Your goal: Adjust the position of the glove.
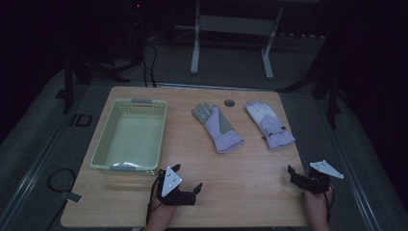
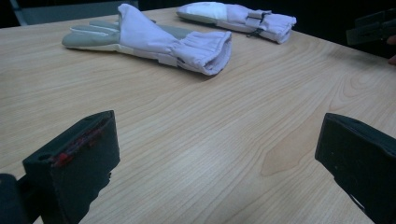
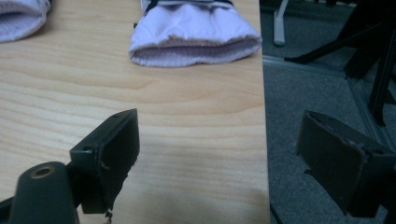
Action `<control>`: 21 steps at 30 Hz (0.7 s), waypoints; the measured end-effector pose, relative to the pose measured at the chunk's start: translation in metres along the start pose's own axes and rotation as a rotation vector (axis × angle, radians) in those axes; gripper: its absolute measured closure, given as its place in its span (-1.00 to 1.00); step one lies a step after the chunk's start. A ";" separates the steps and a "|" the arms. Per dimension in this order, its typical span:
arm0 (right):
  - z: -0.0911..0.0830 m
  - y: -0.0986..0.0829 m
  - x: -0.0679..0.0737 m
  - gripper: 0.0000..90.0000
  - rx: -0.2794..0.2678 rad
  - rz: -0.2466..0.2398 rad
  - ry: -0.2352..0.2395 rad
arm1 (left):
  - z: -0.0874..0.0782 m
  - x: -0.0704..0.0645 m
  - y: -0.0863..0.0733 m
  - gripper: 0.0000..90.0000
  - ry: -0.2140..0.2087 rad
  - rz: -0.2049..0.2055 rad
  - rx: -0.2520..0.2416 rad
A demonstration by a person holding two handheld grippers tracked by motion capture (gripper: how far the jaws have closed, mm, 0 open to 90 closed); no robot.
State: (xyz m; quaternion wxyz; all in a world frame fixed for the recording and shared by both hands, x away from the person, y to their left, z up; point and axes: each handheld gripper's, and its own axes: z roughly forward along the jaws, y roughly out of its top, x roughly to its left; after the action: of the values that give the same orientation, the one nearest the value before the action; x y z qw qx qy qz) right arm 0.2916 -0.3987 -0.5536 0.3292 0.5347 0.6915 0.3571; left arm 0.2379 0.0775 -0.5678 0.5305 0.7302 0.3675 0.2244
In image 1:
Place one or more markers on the person's right hand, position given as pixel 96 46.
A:
pixel 317 205

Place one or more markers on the purple glove with grey palm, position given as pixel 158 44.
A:
pixel 221 134

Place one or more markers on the grey tape piece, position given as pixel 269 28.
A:
pixel 70 196

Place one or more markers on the grey round table grommet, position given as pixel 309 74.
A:
pixel 229 103

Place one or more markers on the dark metal stand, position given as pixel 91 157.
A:
pixel 332 96

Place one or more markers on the purple glove with white fingers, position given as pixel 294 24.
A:
pixel 271 126

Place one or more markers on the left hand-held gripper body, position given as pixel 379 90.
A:
pixel 171 181

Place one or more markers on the pale green plastic basket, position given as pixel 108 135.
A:
pixel 133 141

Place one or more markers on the dark device with red light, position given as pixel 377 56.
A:
pixel 138 6

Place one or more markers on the black tripod stand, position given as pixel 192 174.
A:
pixel 68 86

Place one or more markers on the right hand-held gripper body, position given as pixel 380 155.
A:
pixel 325 169

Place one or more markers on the white metal stand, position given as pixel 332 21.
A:
pixel 235 25

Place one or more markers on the person's left hand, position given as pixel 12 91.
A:
pixel 162 211

